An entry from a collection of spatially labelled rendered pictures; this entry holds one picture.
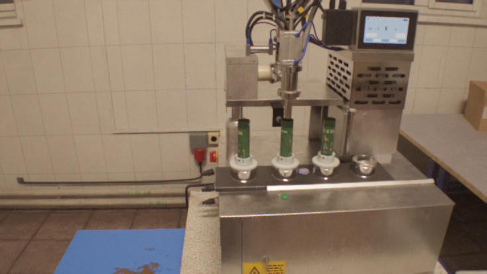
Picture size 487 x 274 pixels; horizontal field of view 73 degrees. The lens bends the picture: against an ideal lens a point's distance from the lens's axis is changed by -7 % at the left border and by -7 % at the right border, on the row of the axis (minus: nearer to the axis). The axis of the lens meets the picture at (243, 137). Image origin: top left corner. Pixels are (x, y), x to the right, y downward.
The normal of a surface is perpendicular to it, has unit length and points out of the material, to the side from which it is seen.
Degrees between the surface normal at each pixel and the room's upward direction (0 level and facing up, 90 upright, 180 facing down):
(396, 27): 90
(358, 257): 90
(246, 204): 0
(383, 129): 90
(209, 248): 0
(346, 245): 90
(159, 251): 0
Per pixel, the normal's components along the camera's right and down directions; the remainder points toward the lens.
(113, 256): 0.00, -0.93
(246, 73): 0.07, 0.37
